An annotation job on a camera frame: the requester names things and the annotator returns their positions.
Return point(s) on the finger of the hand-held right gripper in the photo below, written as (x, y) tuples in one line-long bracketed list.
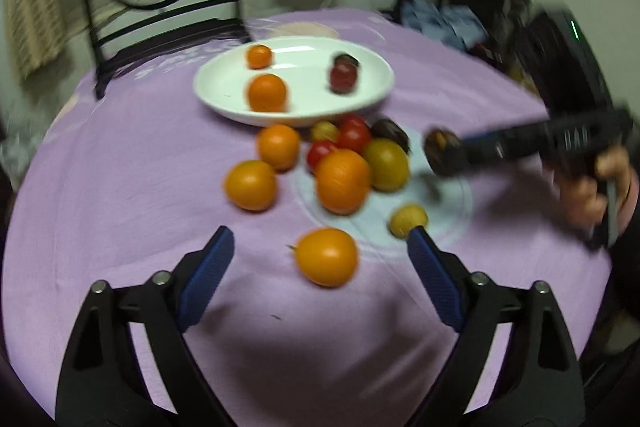
[(485, 159), (495, 138)]

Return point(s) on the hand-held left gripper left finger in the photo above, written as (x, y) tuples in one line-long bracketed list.
[(212, 264)]

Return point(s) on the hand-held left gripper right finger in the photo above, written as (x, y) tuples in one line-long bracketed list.
[(432, 272)]

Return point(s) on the dark brown passion fruit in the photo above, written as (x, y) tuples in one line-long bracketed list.
[(442, 149), (346, 58), (391, 131)]

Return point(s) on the small yellow fruit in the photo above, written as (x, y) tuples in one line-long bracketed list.
[(325, 130), (407, 221)]

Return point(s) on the yellow green lemon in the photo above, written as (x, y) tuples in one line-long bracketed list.
[(387, 164)]

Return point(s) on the large orange tangerine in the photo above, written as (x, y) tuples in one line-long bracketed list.
[(343, 181)]

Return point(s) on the red cherry tomato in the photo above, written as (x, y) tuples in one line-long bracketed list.
[(356, 122), (320, 154), (353, 141)]

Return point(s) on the white oval plate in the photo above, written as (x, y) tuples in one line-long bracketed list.
[(305, 72)]

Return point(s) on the person's right hand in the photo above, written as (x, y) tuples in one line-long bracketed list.
[(580, 202)]

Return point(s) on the purple printed tablecloth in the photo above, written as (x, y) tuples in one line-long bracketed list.
[(150, 187)]

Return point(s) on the blue crumpled cloth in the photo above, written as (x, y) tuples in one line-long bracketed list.
[(440, 19)]

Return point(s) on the red plum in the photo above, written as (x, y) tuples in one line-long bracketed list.
[(344, 78)]

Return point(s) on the small orange tangerine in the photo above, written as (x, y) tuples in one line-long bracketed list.
[(259, 56)]

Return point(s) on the beige checked curtain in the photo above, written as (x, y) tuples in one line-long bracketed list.
[(35, 12)]

